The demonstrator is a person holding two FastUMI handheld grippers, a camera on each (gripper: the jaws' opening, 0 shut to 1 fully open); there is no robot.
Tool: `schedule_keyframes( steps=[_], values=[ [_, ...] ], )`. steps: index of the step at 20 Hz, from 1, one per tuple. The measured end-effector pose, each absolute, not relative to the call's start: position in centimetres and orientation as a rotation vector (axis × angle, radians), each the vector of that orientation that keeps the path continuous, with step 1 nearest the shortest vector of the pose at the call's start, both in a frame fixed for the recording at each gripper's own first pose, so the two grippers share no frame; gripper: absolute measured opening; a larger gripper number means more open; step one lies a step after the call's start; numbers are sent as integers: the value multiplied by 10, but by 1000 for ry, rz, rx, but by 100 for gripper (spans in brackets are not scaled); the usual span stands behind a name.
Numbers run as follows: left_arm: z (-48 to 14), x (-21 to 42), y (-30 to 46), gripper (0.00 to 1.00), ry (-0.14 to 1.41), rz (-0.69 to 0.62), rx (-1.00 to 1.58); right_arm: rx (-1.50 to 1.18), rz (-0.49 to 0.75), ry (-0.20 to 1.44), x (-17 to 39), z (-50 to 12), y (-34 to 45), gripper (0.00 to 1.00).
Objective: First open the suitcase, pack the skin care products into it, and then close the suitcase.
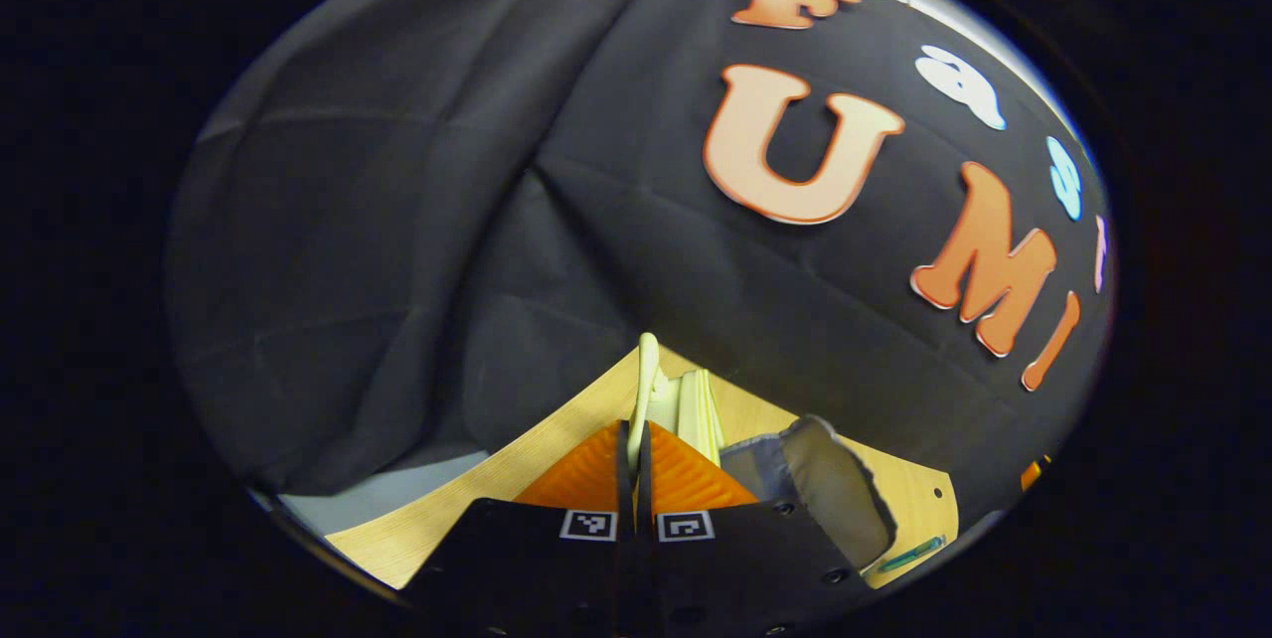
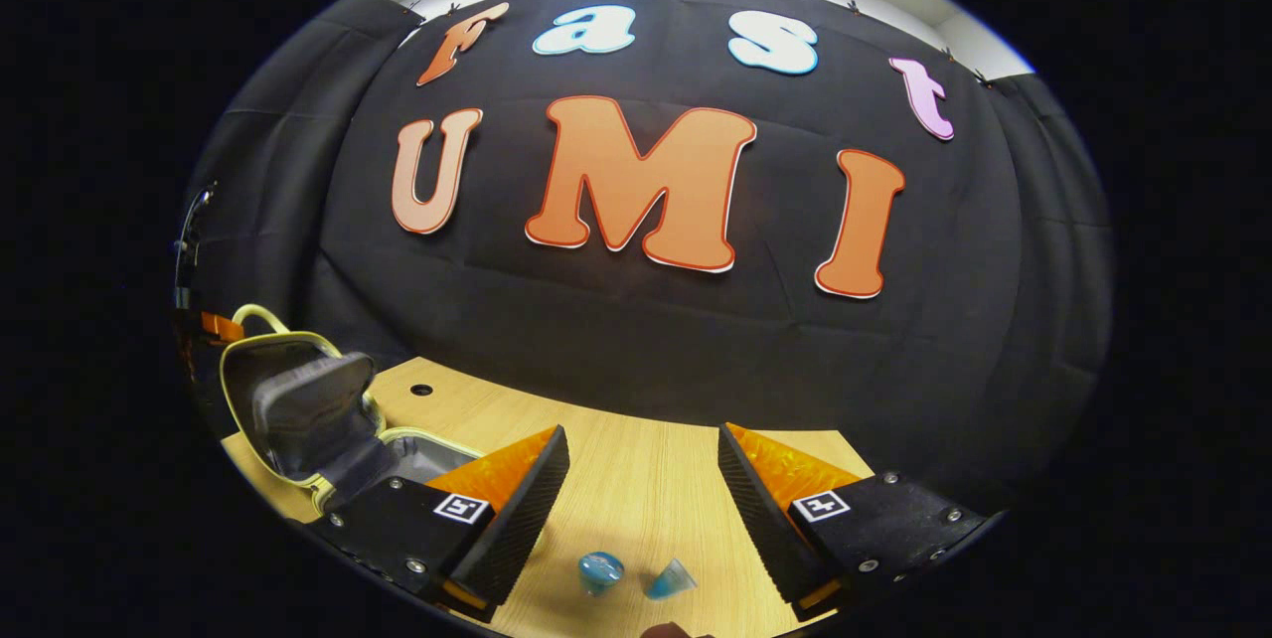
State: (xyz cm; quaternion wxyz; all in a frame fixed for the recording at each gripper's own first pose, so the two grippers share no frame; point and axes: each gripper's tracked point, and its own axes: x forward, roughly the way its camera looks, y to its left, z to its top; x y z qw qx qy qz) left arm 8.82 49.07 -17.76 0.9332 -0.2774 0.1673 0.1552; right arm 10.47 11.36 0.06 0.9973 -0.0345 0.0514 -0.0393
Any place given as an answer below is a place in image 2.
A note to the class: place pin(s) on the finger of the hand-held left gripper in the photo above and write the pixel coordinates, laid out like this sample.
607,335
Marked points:
223,327

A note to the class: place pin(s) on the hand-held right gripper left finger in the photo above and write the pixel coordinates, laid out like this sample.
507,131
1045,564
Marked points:
527,509

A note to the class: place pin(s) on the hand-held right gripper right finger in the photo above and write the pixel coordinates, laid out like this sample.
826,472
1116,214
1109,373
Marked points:
760,509

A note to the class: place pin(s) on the clear bottle with blue cap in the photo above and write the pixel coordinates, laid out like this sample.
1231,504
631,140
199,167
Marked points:
601,571

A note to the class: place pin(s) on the pale yellow suitcase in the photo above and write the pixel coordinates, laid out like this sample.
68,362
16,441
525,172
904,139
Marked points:
298,409

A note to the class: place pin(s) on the white blue skin care tube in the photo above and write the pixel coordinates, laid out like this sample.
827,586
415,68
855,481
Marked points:
671,579

